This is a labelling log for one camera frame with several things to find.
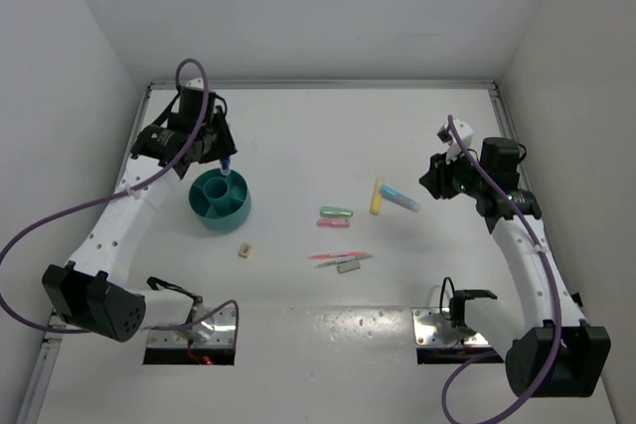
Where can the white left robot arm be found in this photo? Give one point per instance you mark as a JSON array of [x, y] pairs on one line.
[[90, 293]]

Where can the red thin pen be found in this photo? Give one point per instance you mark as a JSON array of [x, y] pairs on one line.
[[335, 255]]

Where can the light blue highlighter marker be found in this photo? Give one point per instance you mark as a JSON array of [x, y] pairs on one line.
[[398, 198]]

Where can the metal base plate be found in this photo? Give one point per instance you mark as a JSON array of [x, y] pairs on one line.
[[215, 332], [431, 331]]

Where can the teal round organizer container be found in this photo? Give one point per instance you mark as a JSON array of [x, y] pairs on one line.
[[221, 203]]

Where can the green highlighter marker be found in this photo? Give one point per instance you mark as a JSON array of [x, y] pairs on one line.
[[335, 212]]

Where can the grey rectangular eraser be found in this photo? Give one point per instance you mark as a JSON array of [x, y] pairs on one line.
[[348, 267]]

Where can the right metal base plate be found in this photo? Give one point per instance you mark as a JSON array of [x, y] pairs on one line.
[[431, 331]]

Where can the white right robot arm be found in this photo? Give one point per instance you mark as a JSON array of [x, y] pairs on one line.
[[553, 350]]

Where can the yellow highlighter marker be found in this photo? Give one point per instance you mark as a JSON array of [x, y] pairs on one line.
[[377, 197]]

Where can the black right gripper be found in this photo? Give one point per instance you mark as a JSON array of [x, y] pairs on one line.
[[436, 178]]

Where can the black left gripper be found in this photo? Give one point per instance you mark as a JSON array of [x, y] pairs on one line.
[[224, 146]]

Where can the small beige eraser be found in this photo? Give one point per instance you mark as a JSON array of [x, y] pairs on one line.
[[244, 250]]

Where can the blue glue stick tube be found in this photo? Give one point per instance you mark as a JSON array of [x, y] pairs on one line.
[[225, 166]]

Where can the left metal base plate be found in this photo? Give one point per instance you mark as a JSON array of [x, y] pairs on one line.
[[215, 332]]

